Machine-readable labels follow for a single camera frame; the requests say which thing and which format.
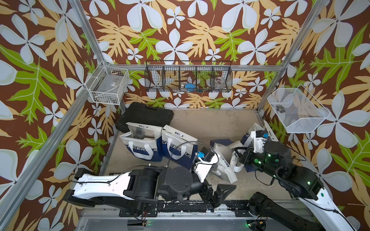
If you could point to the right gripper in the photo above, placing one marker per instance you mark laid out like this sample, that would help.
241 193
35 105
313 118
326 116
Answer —
246 155

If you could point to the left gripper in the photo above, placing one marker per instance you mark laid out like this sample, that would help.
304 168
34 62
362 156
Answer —
206 195

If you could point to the takeout bag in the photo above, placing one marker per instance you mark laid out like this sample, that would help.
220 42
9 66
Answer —
247 140
229 162
179 147
144 141

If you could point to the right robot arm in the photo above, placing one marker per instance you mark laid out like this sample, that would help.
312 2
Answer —
275 160

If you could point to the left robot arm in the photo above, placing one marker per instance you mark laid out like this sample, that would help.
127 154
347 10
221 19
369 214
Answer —
130 190

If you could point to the small dark object in mesh basket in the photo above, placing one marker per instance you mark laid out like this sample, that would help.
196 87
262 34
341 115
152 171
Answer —
280 109

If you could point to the white mesh basket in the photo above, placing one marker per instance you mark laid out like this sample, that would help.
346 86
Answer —
304 113

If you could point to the blue object in basket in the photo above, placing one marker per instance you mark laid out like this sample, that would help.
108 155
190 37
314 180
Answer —
190 87

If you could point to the black plastic tool case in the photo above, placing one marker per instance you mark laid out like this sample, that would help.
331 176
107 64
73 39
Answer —
144 114

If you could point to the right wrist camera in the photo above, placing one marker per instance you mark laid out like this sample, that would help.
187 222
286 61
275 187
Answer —
259 138

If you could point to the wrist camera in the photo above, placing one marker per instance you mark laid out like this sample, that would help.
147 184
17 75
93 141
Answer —
206 159
259 138

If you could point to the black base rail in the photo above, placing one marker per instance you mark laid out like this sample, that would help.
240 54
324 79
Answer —
241 208

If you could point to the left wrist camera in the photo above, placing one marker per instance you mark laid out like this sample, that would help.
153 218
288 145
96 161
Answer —
206 159

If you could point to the black wire basket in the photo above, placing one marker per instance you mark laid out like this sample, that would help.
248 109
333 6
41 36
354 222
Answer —
174 75

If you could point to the white wire basket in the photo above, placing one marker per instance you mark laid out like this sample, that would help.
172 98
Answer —
107 84

